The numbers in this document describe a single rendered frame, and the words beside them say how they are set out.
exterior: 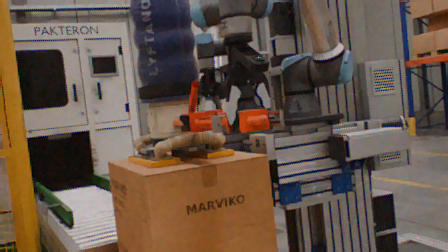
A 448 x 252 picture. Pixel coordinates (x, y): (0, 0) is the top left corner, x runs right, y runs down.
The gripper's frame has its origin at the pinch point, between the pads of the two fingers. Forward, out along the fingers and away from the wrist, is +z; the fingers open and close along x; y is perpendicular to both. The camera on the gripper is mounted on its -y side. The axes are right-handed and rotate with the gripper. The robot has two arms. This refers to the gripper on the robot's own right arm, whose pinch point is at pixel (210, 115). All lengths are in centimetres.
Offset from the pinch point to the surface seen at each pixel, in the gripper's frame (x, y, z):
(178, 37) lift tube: -25, 41, -28
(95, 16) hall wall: 108, -890, -228
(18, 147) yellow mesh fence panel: -77, -79, 7
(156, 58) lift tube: -32, 37, -22
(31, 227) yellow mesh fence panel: -76, -78, 49
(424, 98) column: 819, -660, 33
